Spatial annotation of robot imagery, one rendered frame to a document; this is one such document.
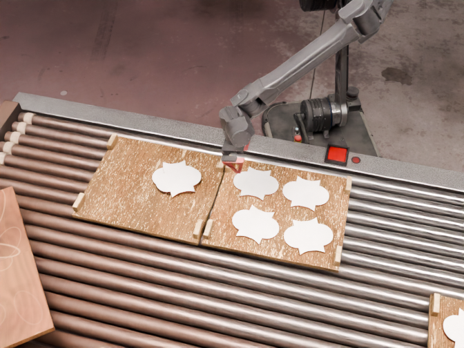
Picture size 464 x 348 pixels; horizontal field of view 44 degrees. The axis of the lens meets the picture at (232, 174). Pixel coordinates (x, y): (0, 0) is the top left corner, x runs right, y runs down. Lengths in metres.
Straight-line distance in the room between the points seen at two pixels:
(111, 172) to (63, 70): 2.00
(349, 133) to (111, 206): 1.54
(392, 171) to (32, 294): 1.18
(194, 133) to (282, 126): 1.04
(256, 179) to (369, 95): 1.86
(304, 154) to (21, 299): 1.00
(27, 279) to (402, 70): 2.81
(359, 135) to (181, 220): 1.47
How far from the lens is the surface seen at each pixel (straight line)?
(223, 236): 1.74
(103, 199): 1.87
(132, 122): 2.11
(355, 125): 3.07
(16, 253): 1.70
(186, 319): 1.64
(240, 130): 1.56
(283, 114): 3.07
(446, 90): 3.78
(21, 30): 4.29
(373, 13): 1.60
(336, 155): 1.97
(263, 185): 1.85
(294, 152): 1.98
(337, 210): 1.82
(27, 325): 1.58
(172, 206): 1.81
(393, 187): 1.94
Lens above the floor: 2.39
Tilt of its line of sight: 50 degrees down
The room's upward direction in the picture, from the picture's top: 1 degrees counter-clockwise
